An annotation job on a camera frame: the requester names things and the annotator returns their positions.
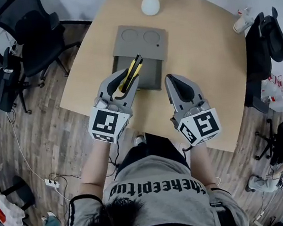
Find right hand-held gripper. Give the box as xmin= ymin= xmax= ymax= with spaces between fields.
xmin=163 ymin=68 xmax=224 ymax=149

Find black shorts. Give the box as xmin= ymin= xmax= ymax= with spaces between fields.
xmin=110 ymin=127 xmax=191 ymax=180

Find clear plastic bottles pile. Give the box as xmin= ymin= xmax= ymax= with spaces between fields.
xmin=257 ymin=72 xmax=283 ymax=105

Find black office chair with armrests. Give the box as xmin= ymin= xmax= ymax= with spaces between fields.
xmin=0 ymin=44 xmax=36 ymax=118

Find grey sneaker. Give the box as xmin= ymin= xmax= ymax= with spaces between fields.
xmin=133 ymin=134 xmax=147 ymax=147

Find person's left forearm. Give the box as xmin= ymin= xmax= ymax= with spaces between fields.
xmin=76 ymin=139 xmax=118 ymax=202

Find person's right forearm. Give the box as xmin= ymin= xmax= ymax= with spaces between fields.
xmin=185 ymin=141 xmax=218 ymax=193

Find white plastic bag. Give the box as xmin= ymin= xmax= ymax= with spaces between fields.
xmin=0 ymin=162 xmax=27 ymax=226

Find black mesh office chair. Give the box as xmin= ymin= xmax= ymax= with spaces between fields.
xmin=0 ymin=0 xmax=86 ymax=85

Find black round stool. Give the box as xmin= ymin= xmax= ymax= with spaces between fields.
xmin=0 ymin=173 xmax=37 ymax=215

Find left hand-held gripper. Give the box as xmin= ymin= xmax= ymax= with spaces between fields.
xmin=81 ymin=67 xmax=148 ymax=147

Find grey printed t-shirt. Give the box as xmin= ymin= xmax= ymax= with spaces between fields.
xmin=57 ymin=144 xmax=250 ymax=226

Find white paper cup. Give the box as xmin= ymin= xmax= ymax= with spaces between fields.
xmin=229 ymin=6 xmax=256 ymax=35

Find white power strip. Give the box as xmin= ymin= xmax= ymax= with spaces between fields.
xmin=44 ymin=176 xmax=61 ymax=191

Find black office chair with headrest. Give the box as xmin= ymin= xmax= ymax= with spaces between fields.
xmin=232 ymin=5 xmax=283 ymax=116

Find grey drawer box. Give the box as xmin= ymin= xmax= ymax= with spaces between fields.
xmin=106 ymin=19 xmax=176 ymax=97

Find white ceramic vase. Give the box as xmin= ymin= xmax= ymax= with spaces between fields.
xmin=140 ymin=0 xmax=163 ymax=18

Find yellow black utility knife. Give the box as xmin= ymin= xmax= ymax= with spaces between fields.
xmin=114 ymin=53 xmax=148 ymax=93

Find white cable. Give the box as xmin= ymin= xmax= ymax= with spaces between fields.
xmin=5 ymin=104 xmax=73 ymax=209

